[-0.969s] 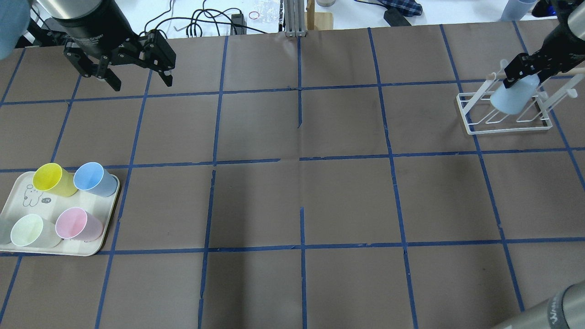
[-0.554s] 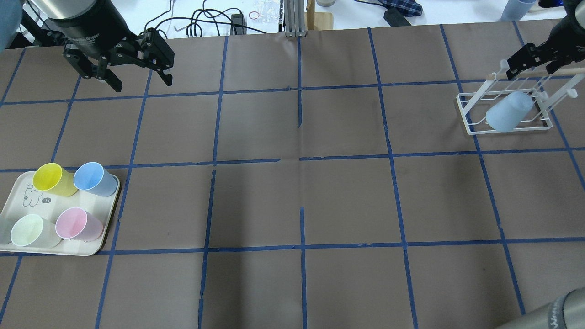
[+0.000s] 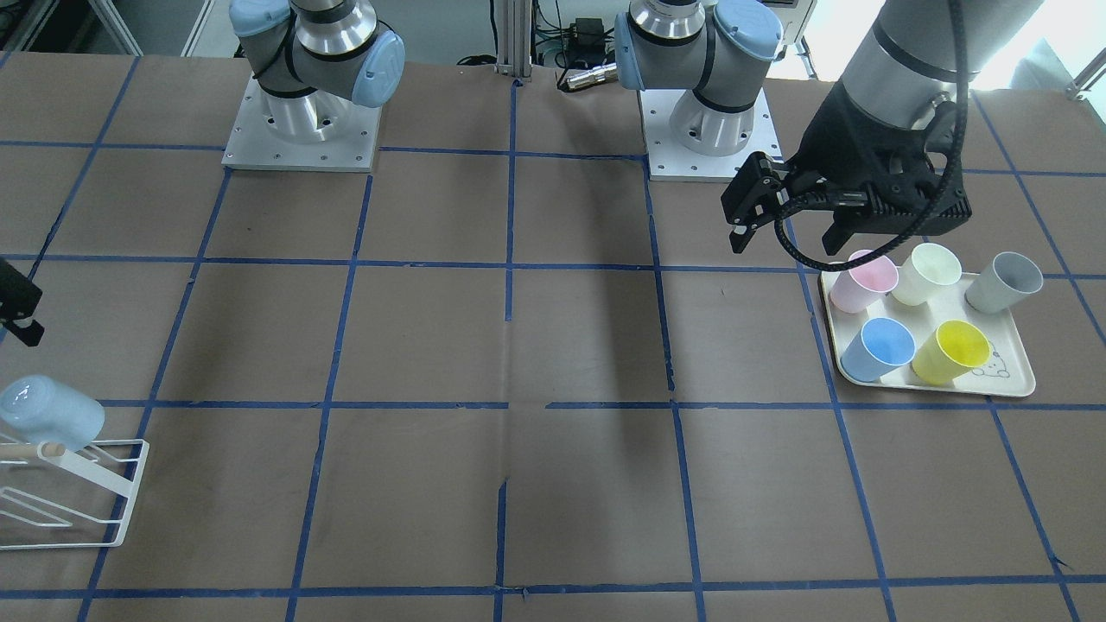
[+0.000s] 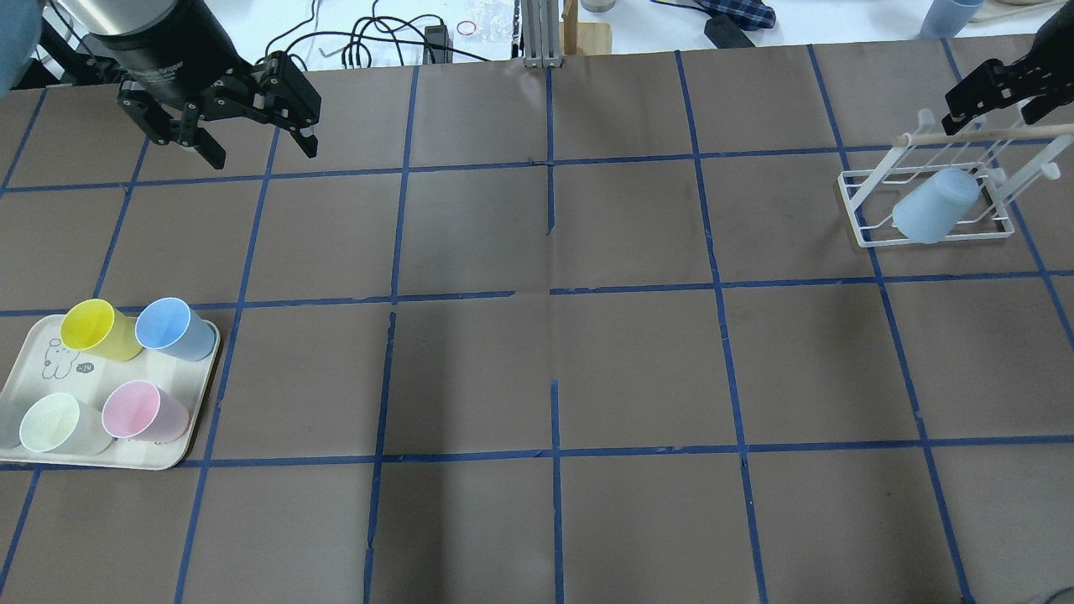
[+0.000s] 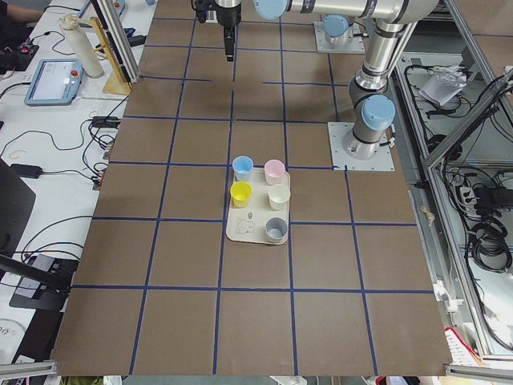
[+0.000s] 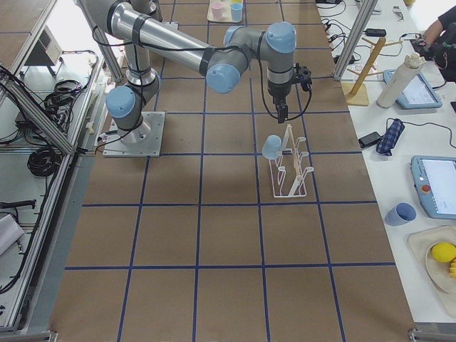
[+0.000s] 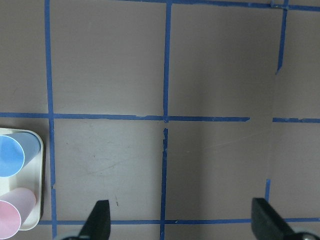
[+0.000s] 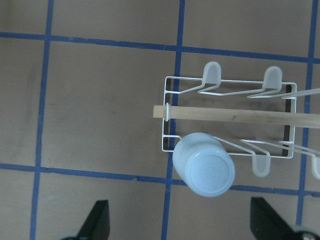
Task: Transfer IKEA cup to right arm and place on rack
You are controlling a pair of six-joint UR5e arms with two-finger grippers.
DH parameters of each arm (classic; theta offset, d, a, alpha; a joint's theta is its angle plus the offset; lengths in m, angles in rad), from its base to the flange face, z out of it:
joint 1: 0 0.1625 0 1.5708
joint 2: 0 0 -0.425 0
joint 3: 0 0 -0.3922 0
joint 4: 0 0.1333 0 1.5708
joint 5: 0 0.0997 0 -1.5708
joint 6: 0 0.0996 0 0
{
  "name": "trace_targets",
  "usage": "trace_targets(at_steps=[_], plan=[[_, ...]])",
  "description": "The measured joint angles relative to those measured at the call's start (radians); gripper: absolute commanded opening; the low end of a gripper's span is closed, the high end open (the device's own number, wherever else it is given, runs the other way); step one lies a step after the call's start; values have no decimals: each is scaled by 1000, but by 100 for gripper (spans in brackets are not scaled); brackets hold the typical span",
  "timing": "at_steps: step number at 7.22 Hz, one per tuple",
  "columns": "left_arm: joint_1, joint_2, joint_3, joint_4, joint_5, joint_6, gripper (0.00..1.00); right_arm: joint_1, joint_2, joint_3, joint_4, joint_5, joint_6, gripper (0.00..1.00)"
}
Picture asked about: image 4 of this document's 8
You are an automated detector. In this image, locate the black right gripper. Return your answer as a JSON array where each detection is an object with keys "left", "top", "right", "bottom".
[{"left": 942, "top": 13, "right": 1073, "bottom": 135}]

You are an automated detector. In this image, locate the light blue plastic cup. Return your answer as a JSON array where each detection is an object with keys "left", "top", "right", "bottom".
[{"left": 891, "top": 168, "right": 981, "bottom": 244}]

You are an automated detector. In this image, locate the white wire cup rack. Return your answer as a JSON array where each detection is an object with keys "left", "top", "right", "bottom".
[{"left": 836, "top": 107, "right": 1073, "bottom": 248}]

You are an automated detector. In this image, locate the wooden mug tree stand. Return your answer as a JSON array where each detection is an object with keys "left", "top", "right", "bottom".
[{"left": 560, "top": 1, "right": 613, "bottom": 56}]

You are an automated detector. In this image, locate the cream plastic cup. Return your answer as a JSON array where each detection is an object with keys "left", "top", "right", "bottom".
[{"left": 18, "top": 393, "right": 112, "bottom": 456}]

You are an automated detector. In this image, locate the pink plastic cup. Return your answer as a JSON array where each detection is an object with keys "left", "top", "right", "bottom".
[{"left": 102, "top": 382, "right": 191, "bottom": 444}]

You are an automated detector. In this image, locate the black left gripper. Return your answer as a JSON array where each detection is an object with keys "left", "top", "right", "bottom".
[{"left": 79, "top": 1, "right": 321, "bottom": 169}]

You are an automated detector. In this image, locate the cream plastic tray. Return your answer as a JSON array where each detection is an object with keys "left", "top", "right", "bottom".
[{"left": 1, "top": 315, "right": 220, "bottom": 471}]

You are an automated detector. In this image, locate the yellow plastic cup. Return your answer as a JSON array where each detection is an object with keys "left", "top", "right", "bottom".
[{"left": 59, "top": 299, "right": 144, "bottom": 361}]

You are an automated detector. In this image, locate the blue cup on desk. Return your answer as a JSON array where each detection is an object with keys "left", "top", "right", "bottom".
[{"left": 915, "top": 0, "right": 983, "bottom": 39}]

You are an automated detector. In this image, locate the blue plaid folded umbrella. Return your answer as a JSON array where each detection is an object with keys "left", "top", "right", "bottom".
[{"left": 696, "top": 0, "right": 777, "bottom": 31}]

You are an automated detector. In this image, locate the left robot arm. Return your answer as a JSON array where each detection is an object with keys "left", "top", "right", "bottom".
[{"left": 64, "top": 1, "right": 322, "bottom": 169}]

